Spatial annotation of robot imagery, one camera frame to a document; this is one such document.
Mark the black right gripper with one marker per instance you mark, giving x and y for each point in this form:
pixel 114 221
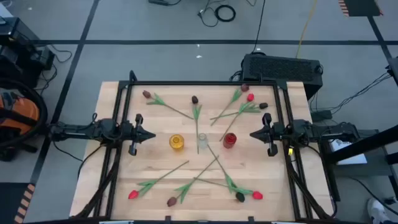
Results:
pixel 273 133

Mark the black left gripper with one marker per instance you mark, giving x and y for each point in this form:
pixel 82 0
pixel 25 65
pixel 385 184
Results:
pixel 134 133

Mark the red artificial tulip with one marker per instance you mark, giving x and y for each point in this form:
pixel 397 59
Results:
pixel 250 97
pixel 257 195

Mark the large-leafed green tulip stem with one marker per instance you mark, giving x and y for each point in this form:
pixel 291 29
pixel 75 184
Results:
pixel 146 94

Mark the dark maroon artificial tulip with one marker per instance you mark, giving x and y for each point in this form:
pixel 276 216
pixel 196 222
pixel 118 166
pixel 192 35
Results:
pixel 171 201
pixel 244 88

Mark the thin green stem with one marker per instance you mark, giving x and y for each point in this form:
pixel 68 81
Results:
pixel 133 194

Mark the black artificial tulip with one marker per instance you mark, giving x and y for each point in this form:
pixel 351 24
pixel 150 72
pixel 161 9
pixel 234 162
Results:
pixel 194 99
pixel 263 105
pixel 240 197

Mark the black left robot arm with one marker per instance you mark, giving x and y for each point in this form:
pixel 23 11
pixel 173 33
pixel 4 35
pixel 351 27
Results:
pixel 105 129

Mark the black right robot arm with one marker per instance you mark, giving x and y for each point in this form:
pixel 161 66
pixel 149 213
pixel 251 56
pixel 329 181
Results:
pixel 320 132

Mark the red glass vase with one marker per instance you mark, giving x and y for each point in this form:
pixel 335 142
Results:
pixel 229 140

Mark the yellow glass vase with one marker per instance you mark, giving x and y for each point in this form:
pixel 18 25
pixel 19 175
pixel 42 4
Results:
pixel 176 142

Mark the clear glass vase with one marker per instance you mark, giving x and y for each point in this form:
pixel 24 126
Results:
pixel 202 140

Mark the black power brick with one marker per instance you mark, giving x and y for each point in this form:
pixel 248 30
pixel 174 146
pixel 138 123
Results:
pixel 321 115

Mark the black computer case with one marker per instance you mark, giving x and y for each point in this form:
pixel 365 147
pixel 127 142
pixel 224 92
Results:
pixel 280 70

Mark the white printed paper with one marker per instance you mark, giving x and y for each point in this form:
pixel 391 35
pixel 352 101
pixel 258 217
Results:
pixel 351 158

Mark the orange vacuum cleaner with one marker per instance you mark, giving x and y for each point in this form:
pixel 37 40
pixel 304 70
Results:
pixel 45 110
pixel 21 113

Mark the black diagonal beam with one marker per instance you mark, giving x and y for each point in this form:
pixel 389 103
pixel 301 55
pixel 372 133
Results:
pixel 367 144

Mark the dark grey side table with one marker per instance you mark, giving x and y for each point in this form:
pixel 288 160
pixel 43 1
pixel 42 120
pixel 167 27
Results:
pixel 373 174

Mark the black power strip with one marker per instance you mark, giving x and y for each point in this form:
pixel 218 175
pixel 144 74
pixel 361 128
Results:
pixel 158 2

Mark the person's shoe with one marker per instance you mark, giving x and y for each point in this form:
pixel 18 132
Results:
pixel 377 213

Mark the small black adapter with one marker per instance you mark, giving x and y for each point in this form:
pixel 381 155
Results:
pixel 391 200

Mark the black mat with striped edge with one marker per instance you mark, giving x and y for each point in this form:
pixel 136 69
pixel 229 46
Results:
pixel 360 7
pixel 11 202

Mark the black equipment stack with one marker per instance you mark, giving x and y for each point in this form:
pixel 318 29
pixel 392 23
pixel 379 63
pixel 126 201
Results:
pixel 15 37

